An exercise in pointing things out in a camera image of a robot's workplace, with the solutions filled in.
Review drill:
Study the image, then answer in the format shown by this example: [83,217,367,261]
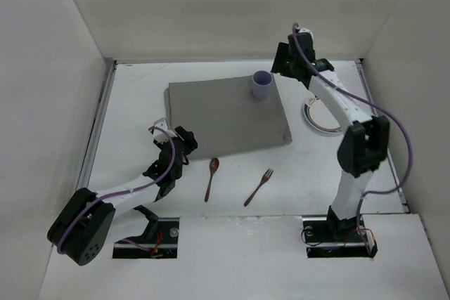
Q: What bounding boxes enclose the dark wooden spoon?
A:
[204,157,219,202]

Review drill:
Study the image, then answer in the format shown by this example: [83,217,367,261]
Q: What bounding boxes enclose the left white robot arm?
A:
[46,120,198,266]

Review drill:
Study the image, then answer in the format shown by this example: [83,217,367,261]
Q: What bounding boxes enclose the white plate with coloured rim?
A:
[301,96,342,136]

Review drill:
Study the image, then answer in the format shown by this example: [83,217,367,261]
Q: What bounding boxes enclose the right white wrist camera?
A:
[297,28,314,39]

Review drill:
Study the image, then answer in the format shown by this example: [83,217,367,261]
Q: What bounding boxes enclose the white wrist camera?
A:
[297,28,314,39]
[148,118,176,144]

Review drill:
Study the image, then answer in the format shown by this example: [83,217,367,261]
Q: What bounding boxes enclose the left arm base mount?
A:
[112,218,180,260]

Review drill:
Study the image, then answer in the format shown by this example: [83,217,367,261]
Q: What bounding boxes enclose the lilac plastic cup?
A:
[252,70,273,100]

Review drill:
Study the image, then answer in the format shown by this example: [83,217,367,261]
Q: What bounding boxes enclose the aluminium table rail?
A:
[351,60,409,213]
[75,58,117,191]

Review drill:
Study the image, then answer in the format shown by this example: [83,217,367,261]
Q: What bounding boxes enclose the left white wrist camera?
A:
[148,118,176,144]

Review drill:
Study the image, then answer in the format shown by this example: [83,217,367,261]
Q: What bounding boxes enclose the left aluminium table rail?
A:
[75,58,117,191]

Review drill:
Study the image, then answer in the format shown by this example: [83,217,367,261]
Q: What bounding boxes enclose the right aluminium table rail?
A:
[351,60,409,213]

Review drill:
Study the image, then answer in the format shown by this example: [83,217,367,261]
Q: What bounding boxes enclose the grey cloth placemat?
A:
[164,75,293,160]

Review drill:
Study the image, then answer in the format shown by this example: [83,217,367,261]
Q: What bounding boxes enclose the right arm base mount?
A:
[300,217,378,259]

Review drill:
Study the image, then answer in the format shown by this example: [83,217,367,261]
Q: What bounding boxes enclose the dark wooden fork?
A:
[243,169,274,207]

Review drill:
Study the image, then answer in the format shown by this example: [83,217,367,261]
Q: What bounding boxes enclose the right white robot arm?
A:
[271,27,390,241]

